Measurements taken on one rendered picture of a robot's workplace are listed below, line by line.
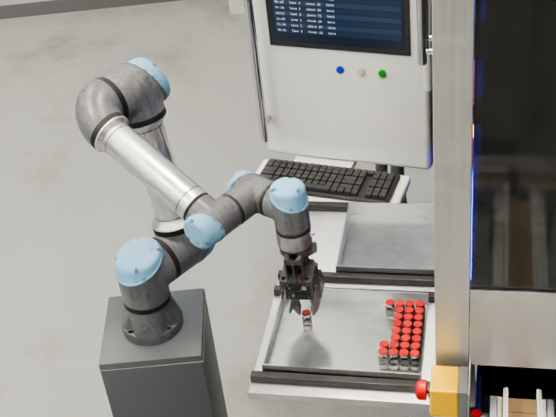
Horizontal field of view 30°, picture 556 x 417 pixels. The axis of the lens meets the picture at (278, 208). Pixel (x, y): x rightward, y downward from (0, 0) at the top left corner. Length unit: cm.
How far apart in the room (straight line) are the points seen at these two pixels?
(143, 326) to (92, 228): 184
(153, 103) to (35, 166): 250
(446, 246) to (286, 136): 125
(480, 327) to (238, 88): 326
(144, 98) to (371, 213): 71
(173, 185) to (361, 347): 56
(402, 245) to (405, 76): 50
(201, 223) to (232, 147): 259
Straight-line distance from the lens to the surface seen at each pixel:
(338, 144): 303
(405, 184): 294
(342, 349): 233
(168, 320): 254
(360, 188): 291
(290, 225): 214
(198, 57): 546
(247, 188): 217
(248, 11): 283
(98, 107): 227
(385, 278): 247
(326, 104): 296
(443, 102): 173
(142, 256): 244
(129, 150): 221
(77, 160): 479
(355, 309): 242
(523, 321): 202
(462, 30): 167
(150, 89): 234
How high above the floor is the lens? 250
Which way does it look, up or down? 36 degrees down
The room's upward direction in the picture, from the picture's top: 7 degrees counter-clockwise
